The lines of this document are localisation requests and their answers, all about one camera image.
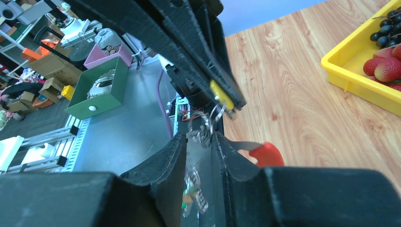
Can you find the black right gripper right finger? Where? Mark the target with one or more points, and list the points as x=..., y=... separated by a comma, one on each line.
x=249, y=196

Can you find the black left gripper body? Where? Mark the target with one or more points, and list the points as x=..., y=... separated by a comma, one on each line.
x=187, y=88

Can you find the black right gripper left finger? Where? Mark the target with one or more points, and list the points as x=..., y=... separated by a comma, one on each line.
x=148, y=195

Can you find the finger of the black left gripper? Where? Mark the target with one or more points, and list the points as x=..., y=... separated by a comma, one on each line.
x=200, y=48
x=153, y=23

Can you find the yellow key tag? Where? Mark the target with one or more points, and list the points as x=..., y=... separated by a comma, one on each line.
x=221, y=96

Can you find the green key tag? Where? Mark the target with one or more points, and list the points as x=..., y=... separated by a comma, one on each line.
x=188, y=200

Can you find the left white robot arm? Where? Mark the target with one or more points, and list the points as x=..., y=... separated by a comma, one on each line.
x=187, y=33

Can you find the pink box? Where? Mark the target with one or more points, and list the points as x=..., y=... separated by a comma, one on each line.
x=99, y=56

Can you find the green open box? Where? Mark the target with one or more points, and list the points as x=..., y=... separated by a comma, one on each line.
x=99, y=89

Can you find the cardboard box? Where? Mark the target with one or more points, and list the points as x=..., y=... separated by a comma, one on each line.
x=52, y=66

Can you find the yellow plastic tray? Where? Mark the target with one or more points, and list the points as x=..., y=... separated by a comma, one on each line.
x=345, y=61

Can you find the dark purple grape bunch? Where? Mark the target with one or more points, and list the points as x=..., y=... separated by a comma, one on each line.
x=389, y=33

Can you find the red strawberry cluster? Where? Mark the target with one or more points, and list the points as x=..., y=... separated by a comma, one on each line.
x=385, y=67

